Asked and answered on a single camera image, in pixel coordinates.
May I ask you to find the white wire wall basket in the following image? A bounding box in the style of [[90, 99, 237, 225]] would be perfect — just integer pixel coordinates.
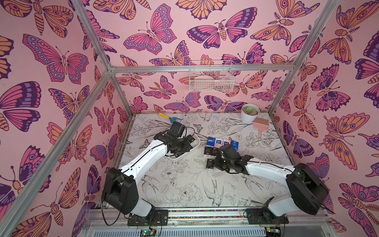
[[188, 60, 235, 93]]

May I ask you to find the blue cartoon tissue pack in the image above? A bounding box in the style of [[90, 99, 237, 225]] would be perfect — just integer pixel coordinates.
[[231, 140, 239, 151]]

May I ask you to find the blue pocket tissue pack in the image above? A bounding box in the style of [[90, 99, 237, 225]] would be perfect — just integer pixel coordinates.
[[206, 137, 216, 147]]

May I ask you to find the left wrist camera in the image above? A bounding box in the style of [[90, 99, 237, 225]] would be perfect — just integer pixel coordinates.
[[167, 121, 186, 138]]

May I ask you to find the black Face tissue pack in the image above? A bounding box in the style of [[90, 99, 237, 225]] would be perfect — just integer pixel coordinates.
[[211, 148, 220, 157], [206, 159, 215, 170], [204, 146, 213, 156], [186, 135, 195, 143]]

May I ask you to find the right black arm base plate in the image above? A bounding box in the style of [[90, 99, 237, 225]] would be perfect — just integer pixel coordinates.
[[244, 208, 289, 225]]

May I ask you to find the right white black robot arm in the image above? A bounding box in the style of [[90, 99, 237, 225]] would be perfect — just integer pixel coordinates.
[[214, 144, 329, 217]]

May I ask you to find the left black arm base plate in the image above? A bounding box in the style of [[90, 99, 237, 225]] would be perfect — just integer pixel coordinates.
[[127, 209, 169, 227]]

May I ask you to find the pink white tissue pack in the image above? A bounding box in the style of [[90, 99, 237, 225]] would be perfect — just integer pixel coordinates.
[[214, 138, 224, 148]]

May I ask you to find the blue yellow garden fork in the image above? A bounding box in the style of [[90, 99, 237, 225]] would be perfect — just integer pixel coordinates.
[[159, 113, 182, 123]]

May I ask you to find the white pot with succulent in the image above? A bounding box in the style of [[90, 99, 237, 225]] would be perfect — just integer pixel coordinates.
[[240, 104, 260, 124]]

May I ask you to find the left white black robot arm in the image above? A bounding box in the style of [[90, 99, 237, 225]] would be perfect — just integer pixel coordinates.
[[101, 122, 200, 218]]

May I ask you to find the light pink tissue pack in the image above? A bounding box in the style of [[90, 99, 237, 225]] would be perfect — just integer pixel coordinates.
[[223, 139, 231, 145]]

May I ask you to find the pink brush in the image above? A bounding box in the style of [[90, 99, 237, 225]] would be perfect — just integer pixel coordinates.
[[253, 118, 270, 138]]

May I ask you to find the white plastic storage box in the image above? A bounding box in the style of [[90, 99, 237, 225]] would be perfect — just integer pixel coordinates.
[[165, 133, 200, 161]]

